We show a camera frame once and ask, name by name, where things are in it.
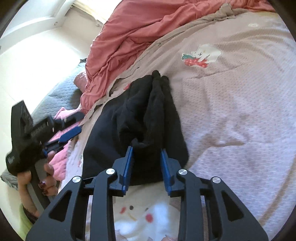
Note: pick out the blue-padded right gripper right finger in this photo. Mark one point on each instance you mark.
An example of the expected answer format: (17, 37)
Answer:
(172, 173)

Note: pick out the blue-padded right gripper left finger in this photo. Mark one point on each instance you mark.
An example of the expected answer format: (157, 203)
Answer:
(123, 169)

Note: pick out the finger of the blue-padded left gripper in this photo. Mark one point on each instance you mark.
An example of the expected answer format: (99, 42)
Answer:
(70, 134)
(55, 147)

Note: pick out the black garment with orange cuffs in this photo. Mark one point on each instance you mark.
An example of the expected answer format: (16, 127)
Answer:
(145, 118)

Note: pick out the right hand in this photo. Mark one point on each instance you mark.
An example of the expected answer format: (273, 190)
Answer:
(169, 238)

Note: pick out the pink quilted pillow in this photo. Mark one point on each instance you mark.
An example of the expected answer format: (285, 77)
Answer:
(62, 143)

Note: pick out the grey quilted headboard cover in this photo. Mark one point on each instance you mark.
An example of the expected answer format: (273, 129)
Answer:
(58, 103)

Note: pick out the pink floral cushion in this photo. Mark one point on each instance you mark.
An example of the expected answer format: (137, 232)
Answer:
(81, 81)

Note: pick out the beige strawberry print bed sheet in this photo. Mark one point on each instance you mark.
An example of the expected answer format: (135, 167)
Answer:
(232, 77)

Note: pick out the salmon red duvet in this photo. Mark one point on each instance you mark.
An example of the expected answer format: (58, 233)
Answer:
(133, 27)

